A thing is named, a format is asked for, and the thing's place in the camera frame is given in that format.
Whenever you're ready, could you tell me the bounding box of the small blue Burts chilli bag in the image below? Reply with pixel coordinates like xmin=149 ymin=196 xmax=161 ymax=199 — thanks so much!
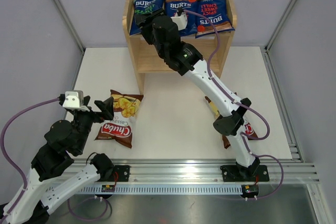
xmin=165 ymin=0 xmax=198 ymax=36

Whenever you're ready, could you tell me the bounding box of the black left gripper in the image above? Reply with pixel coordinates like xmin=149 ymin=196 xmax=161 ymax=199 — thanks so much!
xmin=73 ymin=95 xmax=114 ymax=153

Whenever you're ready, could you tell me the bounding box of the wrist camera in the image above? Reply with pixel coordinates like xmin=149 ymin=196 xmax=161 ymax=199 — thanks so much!
xmin=171 ymin=8 xmax=188 ymax=36
xmin=59 ymin=90 xmax=90 ymax=111

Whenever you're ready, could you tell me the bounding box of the large blue Burts chilli bag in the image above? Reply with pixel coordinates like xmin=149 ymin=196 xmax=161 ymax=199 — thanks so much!
xmin=195 ymin=0 xmax=235 ymax=38

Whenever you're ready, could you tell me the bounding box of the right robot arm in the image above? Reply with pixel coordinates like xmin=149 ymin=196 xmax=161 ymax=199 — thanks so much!
xmin=134 ymin=9 xmax=260 ymax=181

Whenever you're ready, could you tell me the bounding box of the wooden two-tier shelf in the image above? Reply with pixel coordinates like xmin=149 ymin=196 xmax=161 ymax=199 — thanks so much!
xmin=121 ymin=0 xmax=238 ymax=96

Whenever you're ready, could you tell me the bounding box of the right Chuba cassava chips bag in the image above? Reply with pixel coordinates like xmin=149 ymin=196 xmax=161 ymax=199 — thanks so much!
xmin=204 ymin=96 xmax=258 ymax=149

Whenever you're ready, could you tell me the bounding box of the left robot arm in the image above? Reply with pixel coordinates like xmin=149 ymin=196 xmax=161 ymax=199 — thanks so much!
xmin=1 ymin=91 xmax=114 ymax=223

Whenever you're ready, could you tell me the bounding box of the Burts sea salt vinegar bag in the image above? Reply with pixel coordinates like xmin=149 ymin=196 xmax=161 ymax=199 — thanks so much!
xmin=129 ymin=0 xmax=165 ymax=35

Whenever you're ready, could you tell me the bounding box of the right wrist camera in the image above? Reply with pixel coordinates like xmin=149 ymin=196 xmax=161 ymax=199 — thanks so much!
xmin=171 ymin=8 xmax=188 ymax=36

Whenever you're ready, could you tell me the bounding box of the purple cable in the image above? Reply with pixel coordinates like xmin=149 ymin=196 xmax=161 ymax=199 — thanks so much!
xmin=0 ymin=97 xmax=64 ymax=224
xmin=182 ymin=9 xmax=286 ymax=187

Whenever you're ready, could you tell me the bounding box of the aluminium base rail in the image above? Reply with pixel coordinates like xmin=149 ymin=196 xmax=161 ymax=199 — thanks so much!
xmin=111 ymin=159 xmax=320 ymax=184

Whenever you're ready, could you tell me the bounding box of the white slotted cable duct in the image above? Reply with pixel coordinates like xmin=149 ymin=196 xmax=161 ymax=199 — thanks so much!
xmin=78 ymin=184 xmax=259 ymax=197

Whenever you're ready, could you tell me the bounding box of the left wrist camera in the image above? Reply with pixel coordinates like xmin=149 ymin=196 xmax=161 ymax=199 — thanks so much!
xmin=59 ymin=90 xmax=90 ymax=111

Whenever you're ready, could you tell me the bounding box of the left Chuba cassava chips bag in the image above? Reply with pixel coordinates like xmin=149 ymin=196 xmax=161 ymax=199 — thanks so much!
xmin=95 ymin=90 xmax=144 ymax=148

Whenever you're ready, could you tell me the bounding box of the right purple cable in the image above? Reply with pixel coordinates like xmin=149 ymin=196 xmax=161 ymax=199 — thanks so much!
xmin=182 ymin=9 xmax=286 ymax=187

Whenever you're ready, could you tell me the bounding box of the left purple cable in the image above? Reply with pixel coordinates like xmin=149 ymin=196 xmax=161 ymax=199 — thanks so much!
xmin=0 ymin=97 xmax=64 ymax=224

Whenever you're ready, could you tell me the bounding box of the chuba cassava chips bag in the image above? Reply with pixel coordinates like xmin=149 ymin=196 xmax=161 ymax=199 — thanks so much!
xmin=95 ymin=90 xmax=144 ymax=148
xmin=204 ymin=96 xmax=258 ymax=149

